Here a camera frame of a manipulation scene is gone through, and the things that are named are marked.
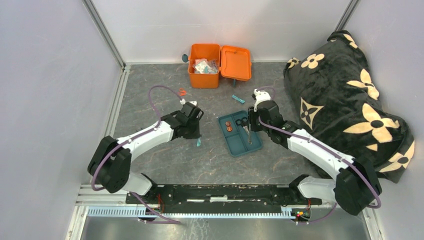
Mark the orange handled small scissors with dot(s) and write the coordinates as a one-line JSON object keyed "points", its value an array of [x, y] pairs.
{"points": [[182, 92]]}

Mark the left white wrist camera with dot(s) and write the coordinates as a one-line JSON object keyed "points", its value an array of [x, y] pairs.
{"points": [[193, 102]]}

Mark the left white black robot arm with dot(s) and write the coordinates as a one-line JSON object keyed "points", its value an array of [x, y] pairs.
{"points": [[110, 166]]}

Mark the teal knob behind box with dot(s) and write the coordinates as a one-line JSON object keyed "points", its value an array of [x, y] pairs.
{"points": [[185, 58]]}

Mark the teal plastic tray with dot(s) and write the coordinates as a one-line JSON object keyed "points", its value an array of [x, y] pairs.
{"points": [[236, 140]]}

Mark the black handled scissors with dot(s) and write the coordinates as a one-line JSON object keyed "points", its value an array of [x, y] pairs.
{"points": [[244, 123]]}

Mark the blue plaster packet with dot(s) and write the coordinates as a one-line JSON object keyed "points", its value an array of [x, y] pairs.
{"points": [[210, 69]]}

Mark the black mounting base rail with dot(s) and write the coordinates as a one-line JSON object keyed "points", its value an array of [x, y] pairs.
{"points": [[226, 199]]}

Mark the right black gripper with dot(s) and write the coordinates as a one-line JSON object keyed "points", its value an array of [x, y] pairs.
{"points": [[252, 115]]}

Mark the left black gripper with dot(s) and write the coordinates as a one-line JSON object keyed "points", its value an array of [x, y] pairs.
{"points": [[196, 134]]}

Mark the orange medicine kit box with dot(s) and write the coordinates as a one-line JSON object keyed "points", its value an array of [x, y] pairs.
{"points": [[232, 62]]}

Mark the black floral blanket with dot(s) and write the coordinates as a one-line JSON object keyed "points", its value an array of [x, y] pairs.
{"points": [[337, 102]]}

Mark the teal sachet near gloves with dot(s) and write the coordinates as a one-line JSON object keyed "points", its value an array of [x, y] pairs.
{"points": [[238, 99]]}

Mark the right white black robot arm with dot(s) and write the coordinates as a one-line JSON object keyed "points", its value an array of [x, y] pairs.
{"points": [[352, 184]]}

